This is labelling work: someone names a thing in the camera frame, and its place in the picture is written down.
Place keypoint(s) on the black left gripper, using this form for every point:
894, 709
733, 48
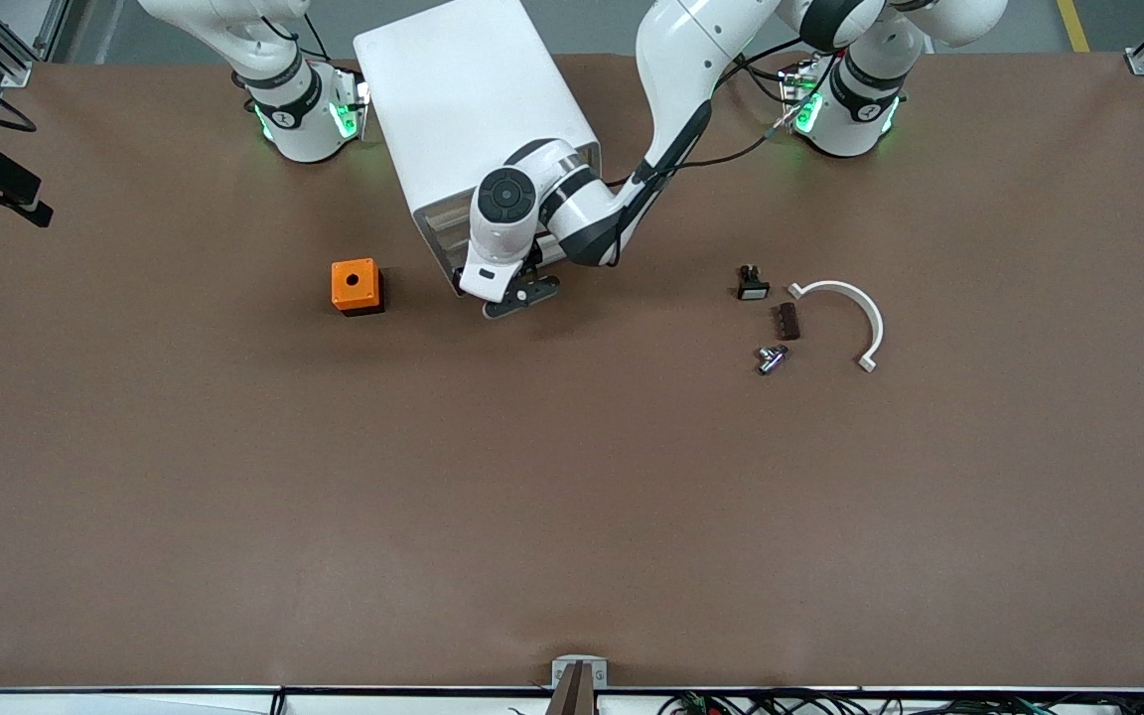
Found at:
535, 254

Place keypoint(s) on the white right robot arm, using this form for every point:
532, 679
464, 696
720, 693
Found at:
294, 109

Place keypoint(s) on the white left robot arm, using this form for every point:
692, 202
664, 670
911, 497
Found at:
676, 60

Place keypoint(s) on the white plastic drawer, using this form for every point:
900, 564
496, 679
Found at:
451, 236
448, 214
457, 256

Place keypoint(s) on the white drawer cabinet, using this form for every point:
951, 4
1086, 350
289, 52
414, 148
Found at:
453, 99

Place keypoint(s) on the orange box with hole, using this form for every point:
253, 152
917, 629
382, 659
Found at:
342, 293

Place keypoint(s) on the brown table cover mat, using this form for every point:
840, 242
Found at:
572, 497

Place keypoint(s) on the silver metal fitting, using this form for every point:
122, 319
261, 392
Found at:
773, 359

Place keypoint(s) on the brown terminal block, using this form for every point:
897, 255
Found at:
787, 321

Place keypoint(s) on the black switch with white face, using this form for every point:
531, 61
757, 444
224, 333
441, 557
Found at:
753, 285

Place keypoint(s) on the white curved plastic bracket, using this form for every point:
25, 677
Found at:
835, 286

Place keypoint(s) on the grey table edge bracket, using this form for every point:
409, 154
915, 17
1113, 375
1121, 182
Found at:
579, 670

